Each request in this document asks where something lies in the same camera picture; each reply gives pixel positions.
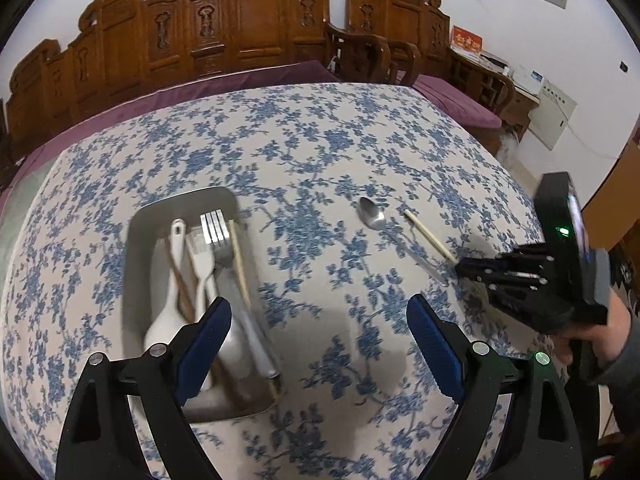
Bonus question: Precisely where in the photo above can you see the person's right forearm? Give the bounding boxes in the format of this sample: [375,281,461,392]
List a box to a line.
[592,310,640,461]

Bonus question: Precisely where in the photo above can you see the carved wooden armchair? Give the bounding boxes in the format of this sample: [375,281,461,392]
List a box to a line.
[325,0,531,141]

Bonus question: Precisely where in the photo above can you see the wooden cabinet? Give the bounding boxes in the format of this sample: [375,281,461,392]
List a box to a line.
[582,140,640,261]

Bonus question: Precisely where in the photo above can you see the white fork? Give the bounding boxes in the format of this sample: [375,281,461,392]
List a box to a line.
[185,226,248,391]

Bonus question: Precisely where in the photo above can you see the red calendar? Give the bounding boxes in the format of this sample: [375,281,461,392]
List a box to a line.
[451,26,484,54]

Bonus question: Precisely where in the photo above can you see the metal fork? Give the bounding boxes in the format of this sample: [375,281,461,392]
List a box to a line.
[200,209,282,380]

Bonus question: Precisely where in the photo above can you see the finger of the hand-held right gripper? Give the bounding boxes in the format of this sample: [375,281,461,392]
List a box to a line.
[458,271,547,294]
[456,244,552,274]

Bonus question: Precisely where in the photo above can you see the carved wooden bench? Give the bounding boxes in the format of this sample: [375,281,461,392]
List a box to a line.
[0,0,341,161]

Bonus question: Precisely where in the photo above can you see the white ceramic spoon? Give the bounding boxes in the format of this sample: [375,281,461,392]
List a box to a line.
[143,218,188,361]

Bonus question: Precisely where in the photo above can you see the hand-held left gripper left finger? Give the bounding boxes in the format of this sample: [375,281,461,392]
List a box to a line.
[54,296,233,480]

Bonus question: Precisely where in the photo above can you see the metal spoon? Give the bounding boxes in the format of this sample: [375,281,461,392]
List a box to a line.
[358,196,450,287]

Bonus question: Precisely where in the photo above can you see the blue floral tablecloth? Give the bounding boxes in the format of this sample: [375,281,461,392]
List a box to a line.
[0,82,576,480]

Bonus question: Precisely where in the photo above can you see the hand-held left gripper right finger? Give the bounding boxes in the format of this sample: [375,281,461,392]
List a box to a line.
[406,294,601,480]

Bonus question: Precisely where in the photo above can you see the rectangular metal tray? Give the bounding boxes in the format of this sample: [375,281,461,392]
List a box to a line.
[122,186,283,423]

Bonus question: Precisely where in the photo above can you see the white wall electrical box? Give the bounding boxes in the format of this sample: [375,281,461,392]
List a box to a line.
[527,80,579,152]

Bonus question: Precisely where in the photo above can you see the person's right hand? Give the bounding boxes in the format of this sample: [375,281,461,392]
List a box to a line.
[554,295,632,369]

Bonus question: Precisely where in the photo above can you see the dark brown chopstick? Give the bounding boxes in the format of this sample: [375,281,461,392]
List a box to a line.
[161,240,228,393]

